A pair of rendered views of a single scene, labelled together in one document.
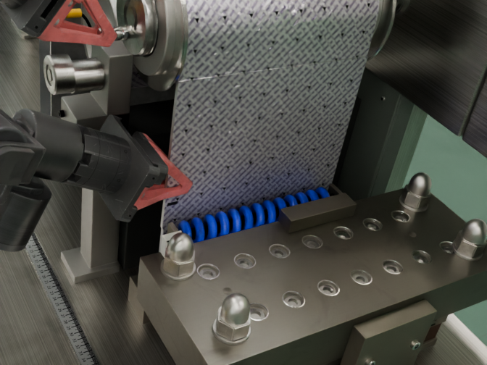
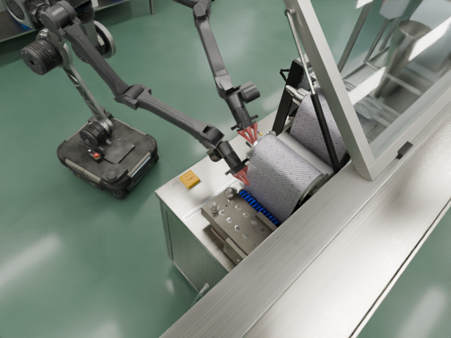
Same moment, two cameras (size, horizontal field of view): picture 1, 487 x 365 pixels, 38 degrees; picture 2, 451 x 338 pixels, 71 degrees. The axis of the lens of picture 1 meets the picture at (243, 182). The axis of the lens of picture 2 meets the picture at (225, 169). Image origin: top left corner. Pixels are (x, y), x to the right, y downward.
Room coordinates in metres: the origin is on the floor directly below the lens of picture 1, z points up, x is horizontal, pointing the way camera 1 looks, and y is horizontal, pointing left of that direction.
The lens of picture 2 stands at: (0.34, -0.62, 2.17)
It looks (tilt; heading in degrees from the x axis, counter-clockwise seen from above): 54 degrees down; 76
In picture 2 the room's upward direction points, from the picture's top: 9 degrees clockwise
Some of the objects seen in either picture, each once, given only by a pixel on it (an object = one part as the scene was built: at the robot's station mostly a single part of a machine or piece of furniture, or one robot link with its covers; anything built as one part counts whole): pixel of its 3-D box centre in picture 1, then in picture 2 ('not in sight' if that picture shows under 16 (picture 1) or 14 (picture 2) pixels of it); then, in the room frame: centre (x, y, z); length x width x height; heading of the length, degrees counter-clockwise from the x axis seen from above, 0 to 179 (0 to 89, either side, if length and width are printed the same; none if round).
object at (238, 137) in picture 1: (264, 141); (267, 194); (0.67, -0.01, 1.12); 0.23 x 0.01 x 0.18; 126
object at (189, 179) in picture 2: not in sight; (189, 179); (0.38, 0.21, 0.91); 0.07 x 0.07 x 0.02; 36
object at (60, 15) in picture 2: not in sight; (55, 16); (-0.11, 0.61, 1.47); 0.10 x 0.05 x 0.09; 144
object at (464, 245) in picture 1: (473, 235); not in sight; (0.65, -0.27, 1.05); 0.04 x 0.04 x 0.04
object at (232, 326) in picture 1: (235, 313); (214, 206); (0.46, -0.01, 1.05); 0.04 x 0.04 x 0.04
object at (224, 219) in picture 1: (259, 216); (259, 208); (0.65, -0.03, 1.03); 0.21 x 0.04 x 0.03; 126
